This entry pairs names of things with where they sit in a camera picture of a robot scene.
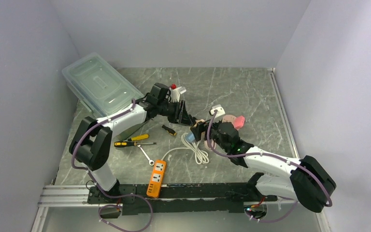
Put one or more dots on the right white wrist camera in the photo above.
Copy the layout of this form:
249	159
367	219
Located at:
217	112

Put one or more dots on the orange power strip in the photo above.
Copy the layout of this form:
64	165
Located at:
156	179

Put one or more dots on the yellow handled screwdriver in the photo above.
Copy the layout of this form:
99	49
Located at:
137	138

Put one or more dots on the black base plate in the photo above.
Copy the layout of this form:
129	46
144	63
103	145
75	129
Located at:
176	198

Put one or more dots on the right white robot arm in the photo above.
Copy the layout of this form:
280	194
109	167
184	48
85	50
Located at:
300	179

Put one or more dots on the silver wrench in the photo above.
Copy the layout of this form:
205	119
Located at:
150	161

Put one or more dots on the pink plug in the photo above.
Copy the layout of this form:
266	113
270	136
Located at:
239	122

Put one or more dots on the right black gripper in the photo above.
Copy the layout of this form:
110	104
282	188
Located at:
197	131

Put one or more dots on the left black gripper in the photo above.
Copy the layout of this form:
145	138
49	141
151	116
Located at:
176	117

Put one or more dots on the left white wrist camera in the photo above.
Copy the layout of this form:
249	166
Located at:
176	92

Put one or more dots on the aluminium rail frame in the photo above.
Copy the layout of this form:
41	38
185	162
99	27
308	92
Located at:
65	196

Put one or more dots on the blue plug adapter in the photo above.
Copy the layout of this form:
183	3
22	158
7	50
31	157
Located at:
190	137

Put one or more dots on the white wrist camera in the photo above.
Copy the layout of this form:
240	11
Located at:
217	112
176	92

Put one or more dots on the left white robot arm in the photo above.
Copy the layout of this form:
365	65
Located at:
90	147

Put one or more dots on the clear plastic storage box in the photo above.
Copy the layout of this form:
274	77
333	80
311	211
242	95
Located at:
99	86

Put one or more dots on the pink round socket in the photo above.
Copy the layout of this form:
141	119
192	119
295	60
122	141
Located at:
228	118

